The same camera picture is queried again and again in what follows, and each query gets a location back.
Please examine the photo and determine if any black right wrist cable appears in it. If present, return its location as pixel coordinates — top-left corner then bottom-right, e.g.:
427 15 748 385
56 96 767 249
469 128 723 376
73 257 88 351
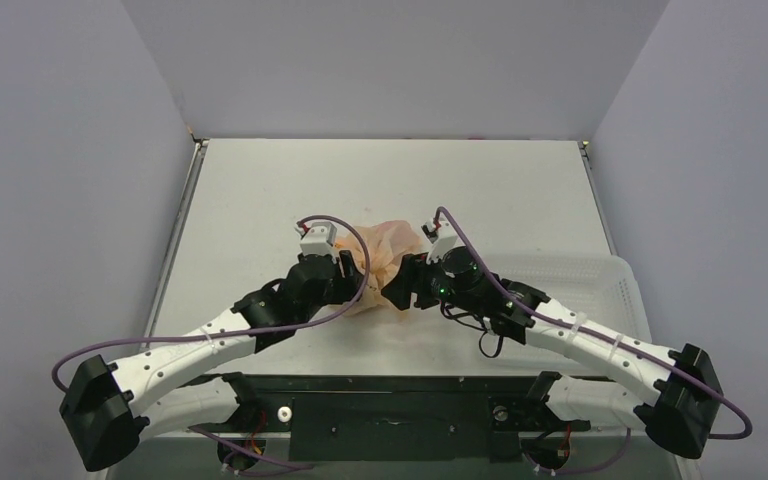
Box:
440 304 508 360

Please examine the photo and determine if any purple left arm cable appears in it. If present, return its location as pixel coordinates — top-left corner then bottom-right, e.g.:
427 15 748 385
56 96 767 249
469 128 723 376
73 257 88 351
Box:
51 214 372 393

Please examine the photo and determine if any white perforated plastic tray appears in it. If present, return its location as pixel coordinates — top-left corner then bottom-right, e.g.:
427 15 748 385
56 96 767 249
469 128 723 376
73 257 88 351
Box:
471 251 652 376

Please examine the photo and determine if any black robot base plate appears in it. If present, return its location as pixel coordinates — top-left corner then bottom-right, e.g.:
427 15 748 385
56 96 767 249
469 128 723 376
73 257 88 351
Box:
203 374 591 462

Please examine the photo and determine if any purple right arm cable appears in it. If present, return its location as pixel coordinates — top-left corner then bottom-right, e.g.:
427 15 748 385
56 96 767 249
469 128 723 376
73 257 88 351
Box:
433 206 754 477

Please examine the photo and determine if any orange translucent plastic bag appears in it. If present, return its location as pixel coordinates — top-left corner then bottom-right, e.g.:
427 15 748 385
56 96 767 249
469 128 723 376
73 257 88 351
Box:
345 220 423 317

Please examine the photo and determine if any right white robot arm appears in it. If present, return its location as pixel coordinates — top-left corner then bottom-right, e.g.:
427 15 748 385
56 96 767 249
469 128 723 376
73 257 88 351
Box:
382 247 722 459

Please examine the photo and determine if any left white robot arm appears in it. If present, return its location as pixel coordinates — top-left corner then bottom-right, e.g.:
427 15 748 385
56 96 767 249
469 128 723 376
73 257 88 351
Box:
59 250 369 472

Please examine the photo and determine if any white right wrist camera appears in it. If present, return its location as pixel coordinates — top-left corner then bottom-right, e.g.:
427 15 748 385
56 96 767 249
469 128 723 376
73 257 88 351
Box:
422 219 459 265

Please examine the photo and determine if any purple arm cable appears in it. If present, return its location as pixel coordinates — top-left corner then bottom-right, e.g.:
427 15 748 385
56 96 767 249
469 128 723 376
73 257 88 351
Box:
51 214 372 393
433 206 754 477

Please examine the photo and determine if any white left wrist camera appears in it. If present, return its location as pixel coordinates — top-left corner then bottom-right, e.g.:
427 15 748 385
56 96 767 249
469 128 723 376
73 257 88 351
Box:
295 221 337 257

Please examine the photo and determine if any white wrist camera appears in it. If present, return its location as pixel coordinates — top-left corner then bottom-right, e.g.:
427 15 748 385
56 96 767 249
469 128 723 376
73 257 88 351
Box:
422 219 459 265
295 221 337 257

